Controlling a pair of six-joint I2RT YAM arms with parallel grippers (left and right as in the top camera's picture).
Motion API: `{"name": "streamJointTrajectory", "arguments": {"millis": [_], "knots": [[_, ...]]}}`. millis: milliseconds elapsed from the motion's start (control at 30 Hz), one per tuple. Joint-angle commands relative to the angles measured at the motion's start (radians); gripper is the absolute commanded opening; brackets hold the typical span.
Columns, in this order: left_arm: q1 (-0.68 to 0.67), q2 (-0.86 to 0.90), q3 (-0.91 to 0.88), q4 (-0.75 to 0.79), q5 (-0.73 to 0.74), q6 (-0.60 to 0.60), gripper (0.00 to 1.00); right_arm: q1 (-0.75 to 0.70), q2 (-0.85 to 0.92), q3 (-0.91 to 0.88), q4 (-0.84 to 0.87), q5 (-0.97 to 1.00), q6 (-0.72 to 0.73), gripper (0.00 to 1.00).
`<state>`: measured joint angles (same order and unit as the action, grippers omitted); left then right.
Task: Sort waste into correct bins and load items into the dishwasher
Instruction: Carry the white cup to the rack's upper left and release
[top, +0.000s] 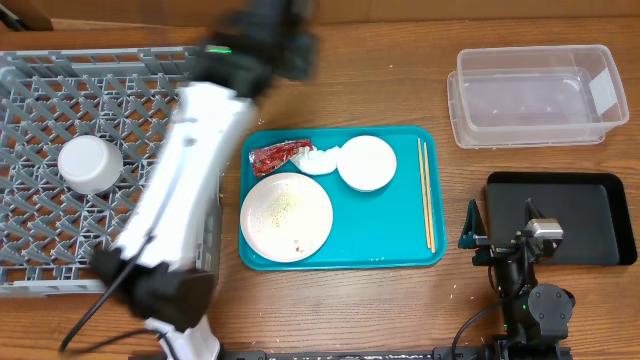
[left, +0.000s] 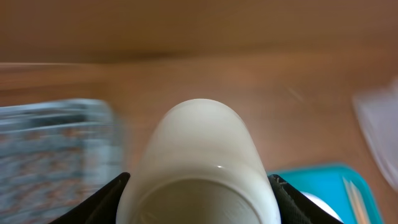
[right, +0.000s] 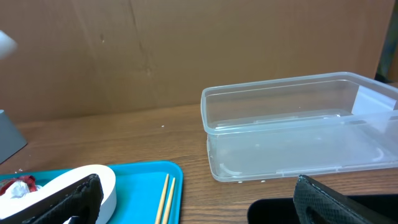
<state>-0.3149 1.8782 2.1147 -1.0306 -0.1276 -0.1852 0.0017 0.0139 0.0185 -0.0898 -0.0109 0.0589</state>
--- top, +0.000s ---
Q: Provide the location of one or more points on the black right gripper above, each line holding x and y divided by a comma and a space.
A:
500, 249

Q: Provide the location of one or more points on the pink shallow bowl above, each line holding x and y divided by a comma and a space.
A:
366, 163

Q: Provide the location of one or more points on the grey white bowl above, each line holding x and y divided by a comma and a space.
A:
89, 165

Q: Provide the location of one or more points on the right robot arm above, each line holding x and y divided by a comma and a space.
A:
536, 316

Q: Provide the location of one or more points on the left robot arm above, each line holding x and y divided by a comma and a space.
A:
151, 266

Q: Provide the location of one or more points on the black plastic bin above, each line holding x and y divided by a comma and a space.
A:
591, 208

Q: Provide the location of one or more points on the wooden chopstick right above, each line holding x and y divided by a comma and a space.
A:
429, 199

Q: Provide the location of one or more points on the teal plastic tray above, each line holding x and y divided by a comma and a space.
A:
382, 229

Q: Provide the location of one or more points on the clear plastic bin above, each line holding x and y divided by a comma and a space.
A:
535, 96

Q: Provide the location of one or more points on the crumpled white napkin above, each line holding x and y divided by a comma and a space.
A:
315, 162

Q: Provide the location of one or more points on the large white plate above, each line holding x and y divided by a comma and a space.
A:
286, 217

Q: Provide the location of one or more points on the red snack wrapper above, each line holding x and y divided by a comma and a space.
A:
268, 159

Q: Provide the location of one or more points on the grey plastic dish rack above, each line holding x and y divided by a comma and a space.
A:
80, 134

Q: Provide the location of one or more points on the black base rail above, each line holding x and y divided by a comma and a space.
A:
437, 353

